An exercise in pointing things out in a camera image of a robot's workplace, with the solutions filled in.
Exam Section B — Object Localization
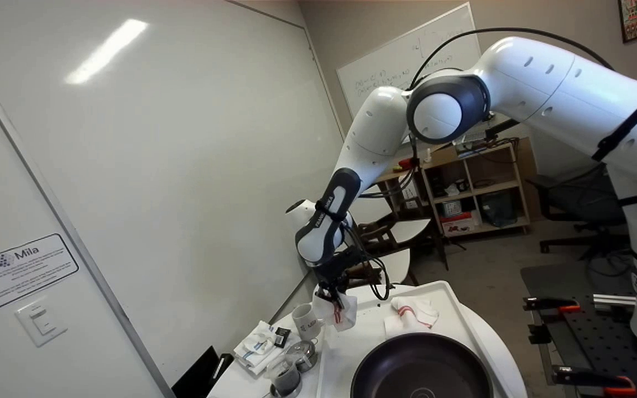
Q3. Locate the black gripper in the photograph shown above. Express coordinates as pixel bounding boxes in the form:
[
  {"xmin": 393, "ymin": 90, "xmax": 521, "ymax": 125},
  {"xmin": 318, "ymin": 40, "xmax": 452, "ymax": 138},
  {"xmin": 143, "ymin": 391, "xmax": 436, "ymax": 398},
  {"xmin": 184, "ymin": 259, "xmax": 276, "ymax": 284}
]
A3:
[{"xmin": 315, "ymin": 257, "xmax": 363, "ymax": 303}]

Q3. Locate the black frying pan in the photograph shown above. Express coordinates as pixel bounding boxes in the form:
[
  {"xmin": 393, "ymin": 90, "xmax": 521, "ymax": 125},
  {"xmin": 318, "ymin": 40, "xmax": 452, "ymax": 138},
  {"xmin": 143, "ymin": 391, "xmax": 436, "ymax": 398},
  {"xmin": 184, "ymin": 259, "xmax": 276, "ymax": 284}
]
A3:
[{"xmin": 350, "ymin": 330, "xmax": 496, "ymax": 398}]

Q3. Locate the white plastic tray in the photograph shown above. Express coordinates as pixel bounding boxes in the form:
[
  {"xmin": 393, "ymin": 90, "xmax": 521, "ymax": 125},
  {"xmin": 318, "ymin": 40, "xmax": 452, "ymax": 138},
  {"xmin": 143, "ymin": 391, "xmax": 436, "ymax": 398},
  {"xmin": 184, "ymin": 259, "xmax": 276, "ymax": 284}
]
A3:
[{"xmin": 310, "ymin": 278, "xmax": 510, "ymax": 398}]

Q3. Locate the white mug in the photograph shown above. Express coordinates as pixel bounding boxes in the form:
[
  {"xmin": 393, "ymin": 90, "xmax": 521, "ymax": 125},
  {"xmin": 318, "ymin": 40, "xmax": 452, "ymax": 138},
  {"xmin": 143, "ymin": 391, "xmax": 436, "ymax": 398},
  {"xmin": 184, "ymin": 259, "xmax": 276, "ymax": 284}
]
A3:
[{"xmin": 290, "ymin": 301, "xmax": 330, "ymax": 343}]

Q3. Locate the wooden chair white seat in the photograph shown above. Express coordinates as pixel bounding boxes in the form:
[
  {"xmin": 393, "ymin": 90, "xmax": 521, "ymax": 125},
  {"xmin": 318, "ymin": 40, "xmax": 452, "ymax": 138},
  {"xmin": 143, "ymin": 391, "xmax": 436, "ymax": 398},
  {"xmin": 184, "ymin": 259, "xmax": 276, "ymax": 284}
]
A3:
[
  {"xmin": 342, "ymin": 246, "xmax": 416, "ymax": 289},
  {"xmin": 353, "ymin": 184, "xmax": 439, "ymax": 255}
]

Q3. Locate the shiny steel pot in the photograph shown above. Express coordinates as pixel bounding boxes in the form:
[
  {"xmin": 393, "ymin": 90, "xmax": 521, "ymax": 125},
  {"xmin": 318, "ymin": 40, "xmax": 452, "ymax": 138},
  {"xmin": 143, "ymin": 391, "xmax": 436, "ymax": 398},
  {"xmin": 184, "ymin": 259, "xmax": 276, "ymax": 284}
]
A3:
[{"xmin": 285, "ymin": 339, "xmax": 321, "ymax": 372}]

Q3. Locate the dark metal bowl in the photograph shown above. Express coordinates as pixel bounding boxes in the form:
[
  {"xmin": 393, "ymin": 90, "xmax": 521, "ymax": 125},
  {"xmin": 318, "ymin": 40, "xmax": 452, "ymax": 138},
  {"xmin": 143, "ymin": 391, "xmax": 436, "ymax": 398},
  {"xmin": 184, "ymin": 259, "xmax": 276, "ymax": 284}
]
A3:
[{"xmin": 268, "ymin": 362, "xmax": 306, "ymax": 398}]

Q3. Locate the red white box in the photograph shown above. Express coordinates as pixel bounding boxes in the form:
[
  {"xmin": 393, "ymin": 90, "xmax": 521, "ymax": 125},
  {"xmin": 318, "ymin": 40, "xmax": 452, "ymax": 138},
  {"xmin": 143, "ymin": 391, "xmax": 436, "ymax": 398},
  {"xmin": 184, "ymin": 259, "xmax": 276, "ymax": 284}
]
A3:
[{"xmin": 439, "ymin": 211, "xmax": 484, "ymax": 236}]

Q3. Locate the black shelf bag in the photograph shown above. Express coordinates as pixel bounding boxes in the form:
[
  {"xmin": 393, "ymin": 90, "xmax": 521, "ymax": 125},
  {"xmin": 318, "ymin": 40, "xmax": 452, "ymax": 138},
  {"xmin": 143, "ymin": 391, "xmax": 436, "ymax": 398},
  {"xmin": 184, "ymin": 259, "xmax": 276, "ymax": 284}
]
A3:
[{"xmin": 480, "ymin": 193, "xmax": 519, "ymax": 227}]

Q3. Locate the wooden shelf unit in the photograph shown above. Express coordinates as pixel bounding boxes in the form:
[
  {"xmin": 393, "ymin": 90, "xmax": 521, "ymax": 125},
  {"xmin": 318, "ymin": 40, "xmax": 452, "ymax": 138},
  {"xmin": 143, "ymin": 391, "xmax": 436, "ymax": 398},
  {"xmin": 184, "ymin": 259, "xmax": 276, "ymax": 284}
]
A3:
[{"xmin": 418, "ymin": 138, "xmax": 536, "ymax": 238}]

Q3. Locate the small framed whiteboard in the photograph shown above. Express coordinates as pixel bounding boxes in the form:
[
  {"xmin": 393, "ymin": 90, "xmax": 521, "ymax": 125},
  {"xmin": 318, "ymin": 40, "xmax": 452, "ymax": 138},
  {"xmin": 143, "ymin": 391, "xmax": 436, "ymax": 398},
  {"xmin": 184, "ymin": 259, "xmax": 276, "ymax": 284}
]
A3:
[{"xmin": 333, "ymin": 0, "xmax": 484, "ymax": 114}]

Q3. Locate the black office chair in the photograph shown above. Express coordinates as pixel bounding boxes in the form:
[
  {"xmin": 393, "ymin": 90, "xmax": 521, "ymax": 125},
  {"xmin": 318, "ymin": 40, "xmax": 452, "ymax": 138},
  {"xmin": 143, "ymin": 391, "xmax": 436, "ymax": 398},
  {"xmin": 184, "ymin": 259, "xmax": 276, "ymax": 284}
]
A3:
[{"xmin": 533, "ymin": 163, "xmax": 633, "ymax": 261}]

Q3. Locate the black perforated board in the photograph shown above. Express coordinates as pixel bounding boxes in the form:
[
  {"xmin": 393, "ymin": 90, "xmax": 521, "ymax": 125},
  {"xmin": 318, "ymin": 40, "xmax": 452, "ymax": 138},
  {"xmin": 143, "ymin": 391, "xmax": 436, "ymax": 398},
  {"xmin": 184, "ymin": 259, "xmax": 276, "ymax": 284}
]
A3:
[{"xmin": 519, "ymin": 261, "xmax": 637, "ymax": 398}]

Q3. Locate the silver metal bar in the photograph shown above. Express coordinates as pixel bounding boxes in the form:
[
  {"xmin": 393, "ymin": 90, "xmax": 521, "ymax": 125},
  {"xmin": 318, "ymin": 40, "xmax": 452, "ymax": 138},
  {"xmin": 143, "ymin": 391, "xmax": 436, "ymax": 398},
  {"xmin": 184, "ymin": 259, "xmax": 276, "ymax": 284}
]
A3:
[{"xmin": 590, "ymin": 291, "xmax": 637, "ymax": 310}]

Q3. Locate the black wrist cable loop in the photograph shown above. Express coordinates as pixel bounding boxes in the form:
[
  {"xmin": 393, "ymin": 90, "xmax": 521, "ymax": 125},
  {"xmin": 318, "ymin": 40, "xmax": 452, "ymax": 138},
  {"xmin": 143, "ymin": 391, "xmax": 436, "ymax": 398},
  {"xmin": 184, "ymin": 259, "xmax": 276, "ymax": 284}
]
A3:
[{"xmin": 342, "ymin": 223, "xmax": 396, "ymax": 303}]

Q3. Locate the large glossy wall whiteboard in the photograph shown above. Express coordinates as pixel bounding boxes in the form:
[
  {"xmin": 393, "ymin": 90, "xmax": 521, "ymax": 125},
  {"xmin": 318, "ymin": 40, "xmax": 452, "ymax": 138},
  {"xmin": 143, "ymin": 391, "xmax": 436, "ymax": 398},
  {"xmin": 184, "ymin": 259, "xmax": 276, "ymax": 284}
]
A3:
[{"xmin": 0, "ymin": 0, "xmax": 359, "ymax": 385}]

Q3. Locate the small black bracket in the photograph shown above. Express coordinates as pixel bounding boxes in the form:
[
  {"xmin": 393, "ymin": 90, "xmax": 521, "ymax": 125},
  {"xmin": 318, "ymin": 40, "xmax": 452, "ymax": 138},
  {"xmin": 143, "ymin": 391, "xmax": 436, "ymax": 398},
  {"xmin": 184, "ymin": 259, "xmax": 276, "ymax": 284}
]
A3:
[{"xmin": 526, "ymin": 322, "xmax": 552, "ymax": 348}]

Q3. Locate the orange-handled black clamp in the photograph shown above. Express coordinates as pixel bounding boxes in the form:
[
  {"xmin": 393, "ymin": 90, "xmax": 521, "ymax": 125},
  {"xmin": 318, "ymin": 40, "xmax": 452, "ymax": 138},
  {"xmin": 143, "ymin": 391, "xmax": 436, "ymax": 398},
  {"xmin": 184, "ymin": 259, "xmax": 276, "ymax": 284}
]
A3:
[
  {"xmin": 521, "ymin": 295, "xmax": 587, "ymax": 316},
  {"xmin": 551, "ymin": 362, "xmax": 637, "ymax": 398}
]

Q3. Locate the black camera on mount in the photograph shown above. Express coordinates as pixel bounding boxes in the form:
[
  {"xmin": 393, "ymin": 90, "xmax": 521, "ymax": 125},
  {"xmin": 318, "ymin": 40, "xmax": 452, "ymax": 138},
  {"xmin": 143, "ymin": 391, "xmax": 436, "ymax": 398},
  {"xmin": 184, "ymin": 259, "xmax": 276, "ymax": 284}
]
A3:
[{"xmin": 456, "ymin": 117, "xmax": 521, "ymax": 159}]

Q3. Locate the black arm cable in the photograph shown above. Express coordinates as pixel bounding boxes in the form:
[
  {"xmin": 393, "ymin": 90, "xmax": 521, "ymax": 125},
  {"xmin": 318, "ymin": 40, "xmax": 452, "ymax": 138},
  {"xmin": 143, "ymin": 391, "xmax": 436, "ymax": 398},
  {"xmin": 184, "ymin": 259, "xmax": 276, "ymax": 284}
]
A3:
[{"xmin": 404, "ymin": 26, "xmax": 616, "ymax": 94}]

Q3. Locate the white light switch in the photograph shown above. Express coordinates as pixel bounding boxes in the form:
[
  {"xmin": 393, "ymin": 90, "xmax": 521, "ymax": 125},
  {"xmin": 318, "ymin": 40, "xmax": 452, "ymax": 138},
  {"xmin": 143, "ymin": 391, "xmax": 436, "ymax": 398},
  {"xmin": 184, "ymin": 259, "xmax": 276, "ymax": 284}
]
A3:
[{"xmin": 14, "ymin": 295, "xmax": 69, "ymax": 349}]

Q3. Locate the white wall sign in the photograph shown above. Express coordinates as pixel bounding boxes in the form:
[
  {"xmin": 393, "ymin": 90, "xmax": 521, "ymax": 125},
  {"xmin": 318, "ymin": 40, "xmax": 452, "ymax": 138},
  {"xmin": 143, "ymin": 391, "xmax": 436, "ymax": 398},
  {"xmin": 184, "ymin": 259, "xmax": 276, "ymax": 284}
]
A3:
[{"xmin": 0, "ymin": 233, "xmax": 81, "ymax": 311}]

